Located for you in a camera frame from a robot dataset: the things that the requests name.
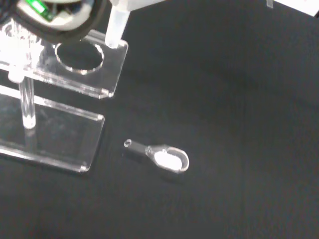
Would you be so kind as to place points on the clear glass weighing funnel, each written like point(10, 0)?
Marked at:
point(165, 159)

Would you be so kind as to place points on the grey tape piece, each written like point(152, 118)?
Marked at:
point(270, 3)

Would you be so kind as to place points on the black bench cloth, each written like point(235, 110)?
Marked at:
point(224, 124)

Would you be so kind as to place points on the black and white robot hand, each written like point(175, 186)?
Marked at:
point(62, 22)

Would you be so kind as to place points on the clear acrylic funnel stand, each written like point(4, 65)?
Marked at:
point(74, 74)

